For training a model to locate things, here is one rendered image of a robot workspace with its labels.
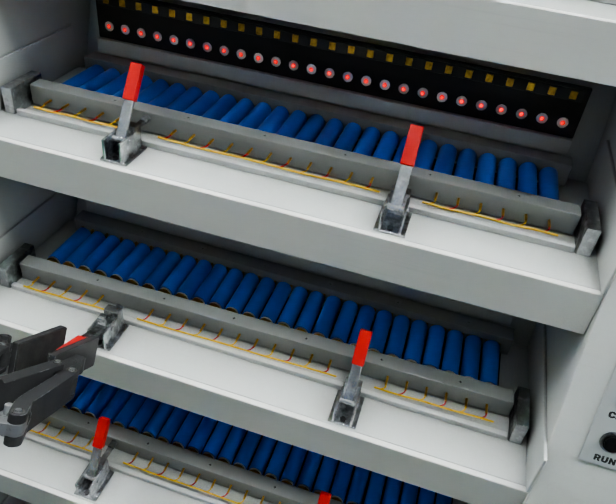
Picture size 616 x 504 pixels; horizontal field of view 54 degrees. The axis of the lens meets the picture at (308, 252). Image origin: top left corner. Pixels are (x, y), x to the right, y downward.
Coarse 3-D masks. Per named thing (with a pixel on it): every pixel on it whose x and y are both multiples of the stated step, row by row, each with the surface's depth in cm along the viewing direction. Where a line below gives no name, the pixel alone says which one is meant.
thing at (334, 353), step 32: (32, 256) 71; (32, 288) 69; (64, 288) 70; (96, 288) 68; (128, 288) 68; (192, 320) 67; (224, 320) 65; (256, 320) 66; (288, 352) 65; (320, 352) 64; (352, 352) 64; (416, 384) 63; (448, 384) 61; (480, 384) 62
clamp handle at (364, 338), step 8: (360, 336) 59; (368, 336) 58; (360, 344) 59; (368, 344) 58; (360, 352) 59; (352, 360) 59; (360, 360) 59; (352, 368) 59; (360, 368) 59; (352, 376) 59; (352, 384) 59; (352, 392) 59; (352, 400) 59
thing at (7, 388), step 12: (60, 360) 52; (12, 372) 48; (24, 372) 48; (36, 372) 49; (48, 372) 50; (0, 384) 45; (12, 384) 47; (24, 384) 48; (36, 384) 49; (0, 396) 46; (12, 396) 47; (0, 408) 46
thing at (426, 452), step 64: (0, 256) 69; (0, 320) 66; (64, 320) 66; (128, 384) 65; (192, 384) 61; (256, 384) 62; (320, 384) 63; (384, 384) 64; (512, 384) 65; (320, 448) 61; (384, 448) 58; (448, 448) 58; (512, 448) 59
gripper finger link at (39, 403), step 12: (60, 372) 50; (72, 372) 50; (48, 384) 47; (60, 384) 48; (24, 396) 44; (36, 396) 45; (48, 396) 46; (60, 396) 48; (72, 396) 51; (12, 408) 42; (24, 408) 43; (36, 408) 45; (48, 408) 47; (12, 420) 42; (24, 420) 42; (36, 420) 45; (24, 432) 43; (12, 444) 42
